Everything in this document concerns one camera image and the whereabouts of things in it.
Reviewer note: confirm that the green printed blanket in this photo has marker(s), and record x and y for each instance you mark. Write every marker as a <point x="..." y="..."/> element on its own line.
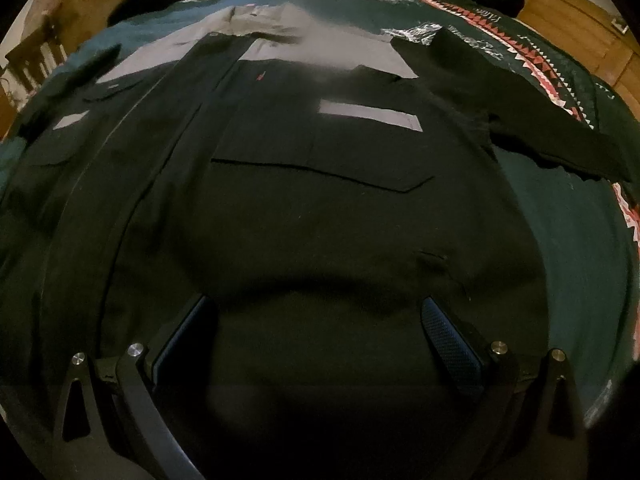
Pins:
<point x="560" y="240"/>

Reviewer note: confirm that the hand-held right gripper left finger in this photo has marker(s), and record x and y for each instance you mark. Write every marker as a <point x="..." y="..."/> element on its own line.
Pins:
<point x="172" y="347"/>

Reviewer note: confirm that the black and grey jacket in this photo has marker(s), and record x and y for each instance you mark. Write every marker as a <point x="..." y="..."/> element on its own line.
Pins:
<point x="300" y="220"/>

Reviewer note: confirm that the white wall socket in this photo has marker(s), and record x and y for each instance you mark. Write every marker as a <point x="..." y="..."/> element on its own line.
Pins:
<point x="619" y="25"/>

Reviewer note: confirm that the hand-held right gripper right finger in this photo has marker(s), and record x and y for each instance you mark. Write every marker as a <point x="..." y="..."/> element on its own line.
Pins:
<point x="450" y="345"/>

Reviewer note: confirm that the wooden chair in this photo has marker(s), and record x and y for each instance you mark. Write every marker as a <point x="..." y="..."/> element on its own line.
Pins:
<point x="35" y="55"/>

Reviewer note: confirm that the wooden headboard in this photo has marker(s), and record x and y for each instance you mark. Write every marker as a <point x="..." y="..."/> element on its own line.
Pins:
<point x="580" y="25"/>

